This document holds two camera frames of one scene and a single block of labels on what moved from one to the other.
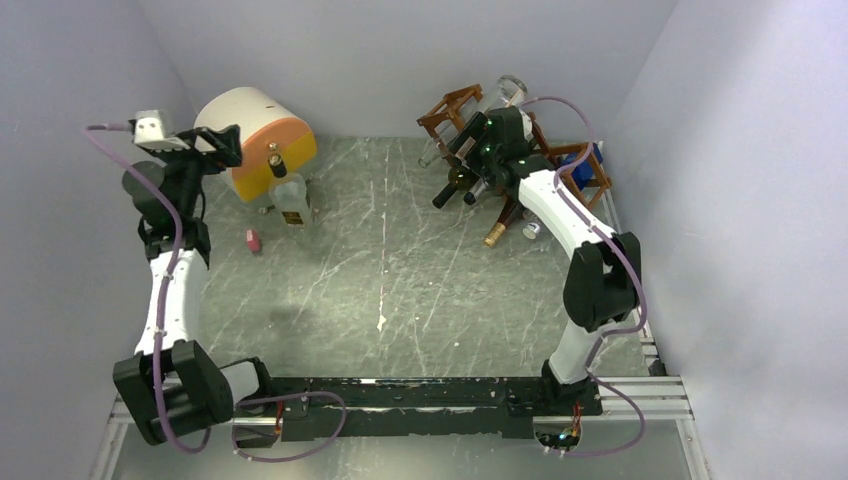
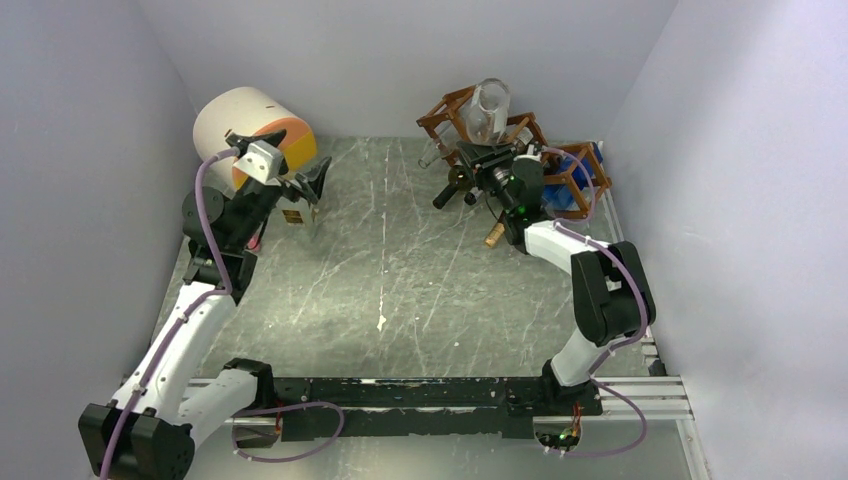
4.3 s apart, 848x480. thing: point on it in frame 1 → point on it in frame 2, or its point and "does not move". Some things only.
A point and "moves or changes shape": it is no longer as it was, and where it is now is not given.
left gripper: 227,145 → 311,181
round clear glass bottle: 510,92 moves or changes shape
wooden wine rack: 572,157 does not move
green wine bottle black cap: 459,179 does not move
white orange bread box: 262,120 does not move
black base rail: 354,407 does not move
